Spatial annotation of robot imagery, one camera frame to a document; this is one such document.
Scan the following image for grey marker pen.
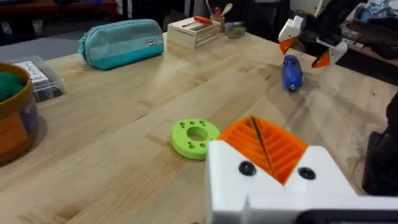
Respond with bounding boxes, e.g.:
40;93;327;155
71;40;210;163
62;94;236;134
223;21;246;31

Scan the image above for red handled screwdriver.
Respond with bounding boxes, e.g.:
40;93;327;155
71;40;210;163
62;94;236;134
181;15;214;28

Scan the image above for small dish with green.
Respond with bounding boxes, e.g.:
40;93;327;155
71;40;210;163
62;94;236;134
226;26;248;40

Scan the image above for pale wooden crate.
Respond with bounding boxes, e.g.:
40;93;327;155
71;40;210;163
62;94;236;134
166;16;221;50

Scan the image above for blue electric screwdriver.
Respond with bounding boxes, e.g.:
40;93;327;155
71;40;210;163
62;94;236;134
282;54;304;91

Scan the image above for white orange left gripper right finger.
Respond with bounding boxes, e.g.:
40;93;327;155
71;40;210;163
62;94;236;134
252;116;357;200

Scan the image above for green disc with holes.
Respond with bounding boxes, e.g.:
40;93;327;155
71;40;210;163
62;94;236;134
170;118;221;161

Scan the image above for teal zip pouch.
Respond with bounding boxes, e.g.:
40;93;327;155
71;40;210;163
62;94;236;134
77;19;165;71

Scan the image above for clear plastic screw box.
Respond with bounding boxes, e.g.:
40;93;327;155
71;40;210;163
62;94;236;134
9;55;66;103

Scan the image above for white orange left gripper left finger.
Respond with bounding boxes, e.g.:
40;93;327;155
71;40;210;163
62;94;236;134
205;116;285;224

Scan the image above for orange tub with toys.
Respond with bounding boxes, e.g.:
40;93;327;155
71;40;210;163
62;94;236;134
0;62;40;166

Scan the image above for wooden cup with utensils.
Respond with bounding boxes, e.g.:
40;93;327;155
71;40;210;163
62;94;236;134
205;0;234;34

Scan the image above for heap of clutter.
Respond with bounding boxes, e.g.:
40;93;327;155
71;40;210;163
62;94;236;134
341;0;398;60

